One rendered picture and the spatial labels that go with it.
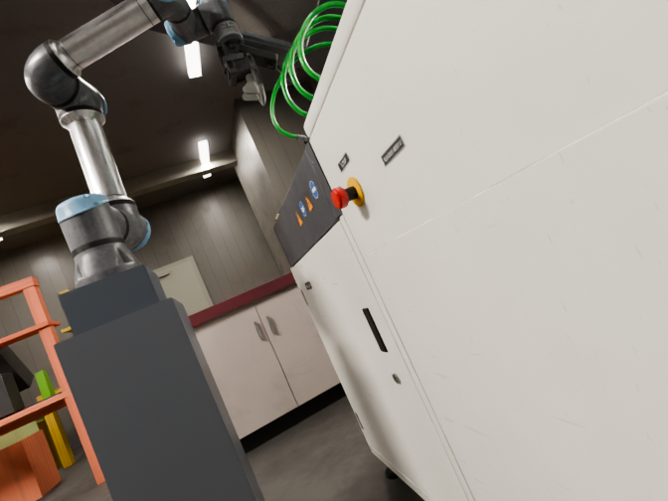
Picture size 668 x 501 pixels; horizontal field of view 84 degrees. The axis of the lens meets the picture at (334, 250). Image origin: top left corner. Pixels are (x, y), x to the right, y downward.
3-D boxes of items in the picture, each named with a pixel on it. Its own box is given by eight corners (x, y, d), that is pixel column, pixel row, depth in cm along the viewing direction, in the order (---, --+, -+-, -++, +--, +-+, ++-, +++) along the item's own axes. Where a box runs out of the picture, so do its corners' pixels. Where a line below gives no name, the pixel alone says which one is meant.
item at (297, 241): (291, 266, 134) (273, 226, 135) (302, 261, 135) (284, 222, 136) (336, 220, 75) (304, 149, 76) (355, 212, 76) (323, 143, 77)
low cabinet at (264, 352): (519, 298, 272) (468, 196, 278) (225, 471, 197) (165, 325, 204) (403, 311, 449) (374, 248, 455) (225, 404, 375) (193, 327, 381)
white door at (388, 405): (369, 446, 130) (289, 268, 135) (374, 442, 131) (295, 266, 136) (489, 555, 69) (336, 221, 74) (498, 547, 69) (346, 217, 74)
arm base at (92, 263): (67, 292, 82) (51, 251, 83) (90, 298, 96) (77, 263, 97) (138, 266, 87) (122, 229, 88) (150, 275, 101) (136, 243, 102)
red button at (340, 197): (337, 218, 63) (324, 191, 63) (357, 210, 64) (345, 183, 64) (346, 209, 58) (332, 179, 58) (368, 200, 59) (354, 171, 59)
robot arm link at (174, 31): (153, 6, 103) (189, -10, 103) (171, 33, 114) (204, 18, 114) (163, 31, 103) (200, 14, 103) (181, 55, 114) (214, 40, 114)
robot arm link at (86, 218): (58, 255, 86) (37, 203, 87) (95, 258, 100) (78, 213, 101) (105, 234, 86) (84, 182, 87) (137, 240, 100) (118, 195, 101)
